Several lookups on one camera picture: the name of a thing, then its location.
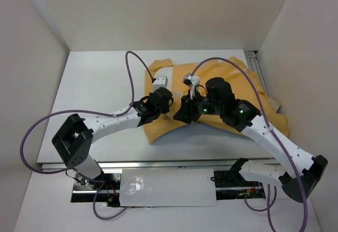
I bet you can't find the purple cable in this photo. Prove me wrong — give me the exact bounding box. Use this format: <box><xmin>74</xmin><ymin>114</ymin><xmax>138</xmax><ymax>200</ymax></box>
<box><xmin>20</xmin><ymin>50</ymin><xmax>159</xmax><ymax>221</ymax></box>
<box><xmin>189</xmin><ymin>57</ymin><xmax>309</xmax><ymax>232</ymax></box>

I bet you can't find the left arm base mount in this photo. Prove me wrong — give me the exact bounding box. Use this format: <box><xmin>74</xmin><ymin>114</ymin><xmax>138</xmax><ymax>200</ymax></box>
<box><xmin>65</xmin><ymin>168</ymin><xmax>123</xmax><ymax>208</ymax></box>

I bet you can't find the aluminium side rail frame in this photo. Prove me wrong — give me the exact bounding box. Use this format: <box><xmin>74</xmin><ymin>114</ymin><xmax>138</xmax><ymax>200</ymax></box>
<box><xmin>244</xmin><ymin>51</ymin><xmax>269</xmax><ymax>96</ymax></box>

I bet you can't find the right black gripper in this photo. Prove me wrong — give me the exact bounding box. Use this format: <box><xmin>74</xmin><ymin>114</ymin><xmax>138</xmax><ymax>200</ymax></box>
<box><xmin>172</xmin><ymin>88</ymin><xmax>223</xmax><ymax>124</ymax></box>

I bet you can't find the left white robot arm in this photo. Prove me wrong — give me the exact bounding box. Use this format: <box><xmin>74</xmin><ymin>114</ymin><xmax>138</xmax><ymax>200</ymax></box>
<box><xmin>52</xmin><ymin>87</ymin><xmax>173</xmax><ymax>189</ymax></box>

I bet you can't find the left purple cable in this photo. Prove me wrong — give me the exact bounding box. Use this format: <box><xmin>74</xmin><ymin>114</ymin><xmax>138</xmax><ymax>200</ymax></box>
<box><xmin>20</xmin><ymin>50</ymin><xmax>159</xmax><ymax>221</ymax></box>

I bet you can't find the white pillow with yellow edge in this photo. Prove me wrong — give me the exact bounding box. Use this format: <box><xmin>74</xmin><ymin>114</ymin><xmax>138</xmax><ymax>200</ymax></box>
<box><xmin>155</xmin><ymin>67</ymin><xmax>173</xmax><ymax>98</ymax></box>

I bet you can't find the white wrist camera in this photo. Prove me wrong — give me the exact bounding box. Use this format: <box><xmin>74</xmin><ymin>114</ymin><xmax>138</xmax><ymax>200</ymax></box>
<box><xmin>183</xmin><ymin>73</ymin><xmax>200</xmax><ymax>100</ymax></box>
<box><xmin>152</xmin><ymin>76</ymin><xmax>168</xmax><ymax>92</ymax></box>

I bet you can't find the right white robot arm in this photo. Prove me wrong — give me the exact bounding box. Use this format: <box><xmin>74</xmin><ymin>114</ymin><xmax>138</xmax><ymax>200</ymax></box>
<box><xmin>173</xmin><ymin>75</ymin><xmax>328</xmax><ymax>203</ymax></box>

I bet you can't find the orange pillowcase with blue back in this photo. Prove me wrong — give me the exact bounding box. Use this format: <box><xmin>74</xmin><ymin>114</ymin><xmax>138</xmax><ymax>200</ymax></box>
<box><xmin>144</xmin><ymin>57</ymin><xmax>289</xmax><ymax>143</ymax></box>

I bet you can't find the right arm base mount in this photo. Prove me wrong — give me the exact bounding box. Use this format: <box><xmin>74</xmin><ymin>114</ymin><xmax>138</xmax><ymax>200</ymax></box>
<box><xmin>210</xmin><ymin>170</ymin><xmax>265</xmax><ymax>200</ymax></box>

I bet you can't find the white cover plate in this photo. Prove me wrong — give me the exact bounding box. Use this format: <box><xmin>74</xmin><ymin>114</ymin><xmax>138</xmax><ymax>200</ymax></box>
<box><xmin>119</xmin><ymin>169</ymin><xmax>217</xmax><ymax>207</ymax></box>

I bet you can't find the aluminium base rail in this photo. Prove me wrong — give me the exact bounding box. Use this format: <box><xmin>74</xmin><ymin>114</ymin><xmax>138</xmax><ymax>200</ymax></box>
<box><xmin>39</xmin><ymin>159</ymin><xmax>278</xmax><ymax>171</ymax></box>

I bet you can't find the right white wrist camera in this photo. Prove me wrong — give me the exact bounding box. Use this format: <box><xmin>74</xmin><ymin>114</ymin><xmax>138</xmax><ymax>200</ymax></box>
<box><xmin>183</xmin><ymin>73</ymin><xmax>200</xmax><ymax>100</ymax></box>

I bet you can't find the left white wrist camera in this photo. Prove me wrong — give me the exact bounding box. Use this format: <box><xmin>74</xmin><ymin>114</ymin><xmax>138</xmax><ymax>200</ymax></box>
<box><xmin>152</xmin><ymin>76</ymin><xmax>168</xmax><ymax>92</ymax></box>

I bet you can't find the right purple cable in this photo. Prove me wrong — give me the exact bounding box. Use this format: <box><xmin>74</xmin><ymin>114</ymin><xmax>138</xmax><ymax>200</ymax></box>
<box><xmin>189</xmin><ymin>57</ymin><xmax>309</xmax><ymax>232</ymax></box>

